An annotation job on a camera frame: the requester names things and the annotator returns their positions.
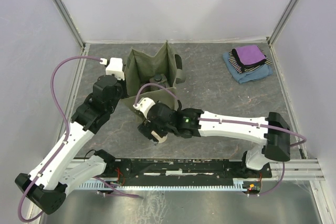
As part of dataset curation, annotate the blue folded cloth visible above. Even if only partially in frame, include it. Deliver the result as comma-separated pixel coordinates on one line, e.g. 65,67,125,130
223,52,273,84

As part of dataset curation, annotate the clear bottle yellow label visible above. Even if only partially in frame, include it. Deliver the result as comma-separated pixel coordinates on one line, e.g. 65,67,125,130
150,74,169,88

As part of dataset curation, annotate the striped folded cloth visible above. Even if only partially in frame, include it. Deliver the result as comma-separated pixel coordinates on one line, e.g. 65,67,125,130
229,47,271,73

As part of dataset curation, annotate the purple folded cloth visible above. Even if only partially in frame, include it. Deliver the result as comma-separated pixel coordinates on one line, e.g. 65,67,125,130
232,45,266,67

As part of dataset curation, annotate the aluminium frame rail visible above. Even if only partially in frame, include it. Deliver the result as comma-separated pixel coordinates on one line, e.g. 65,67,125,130
36,157,326,180

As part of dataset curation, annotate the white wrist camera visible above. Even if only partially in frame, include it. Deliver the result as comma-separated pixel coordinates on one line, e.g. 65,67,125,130
100,58,125,81
133,97,155,118

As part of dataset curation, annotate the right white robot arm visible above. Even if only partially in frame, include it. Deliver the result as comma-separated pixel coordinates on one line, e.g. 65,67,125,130
133,98,290,177

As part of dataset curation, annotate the light blue cable duct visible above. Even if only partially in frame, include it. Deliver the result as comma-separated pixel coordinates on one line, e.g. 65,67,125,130
68,179,253,190

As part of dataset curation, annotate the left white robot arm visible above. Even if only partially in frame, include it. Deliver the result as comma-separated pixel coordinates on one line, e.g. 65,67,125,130
15,75,127,215

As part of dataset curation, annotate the olive green canvas bag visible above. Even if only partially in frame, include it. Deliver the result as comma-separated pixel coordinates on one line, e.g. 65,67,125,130
122,42,186,123

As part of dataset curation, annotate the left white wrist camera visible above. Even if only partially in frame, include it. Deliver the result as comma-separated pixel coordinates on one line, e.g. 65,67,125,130
100,58,125,81

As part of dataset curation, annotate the cream round jar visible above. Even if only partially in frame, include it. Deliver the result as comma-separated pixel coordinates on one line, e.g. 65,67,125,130
151,131,167,144

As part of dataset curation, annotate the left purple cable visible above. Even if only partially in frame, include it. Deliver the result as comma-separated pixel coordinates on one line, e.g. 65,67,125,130
16,56,144,222

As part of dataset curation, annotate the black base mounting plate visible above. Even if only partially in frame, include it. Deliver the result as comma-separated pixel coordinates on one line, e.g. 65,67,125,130
99,158,272,187

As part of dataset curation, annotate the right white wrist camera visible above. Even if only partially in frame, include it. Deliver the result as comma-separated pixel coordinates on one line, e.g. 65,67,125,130
133,97,155,118

